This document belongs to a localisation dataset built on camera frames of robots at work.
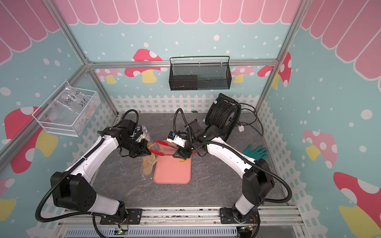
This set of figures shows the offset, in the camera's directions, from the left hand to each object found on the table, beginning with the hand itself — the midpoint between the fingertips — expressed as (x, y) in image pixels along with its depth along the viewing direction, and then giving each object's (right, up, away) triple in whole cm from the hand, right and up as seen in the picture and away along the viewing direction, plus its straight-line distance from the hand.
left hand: (150, 155), depth 79 cm
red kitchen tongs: (+8, +6, 0) cm, 10 cm away
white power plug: (+57, +14, +26) cm, 65 cm away
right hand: (+15, +3, -1) cm, 15 cm away
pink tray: (+8, -11, +11) cm, 17 cm away
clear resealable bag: (0, -2, -2) cm, 3 cm away
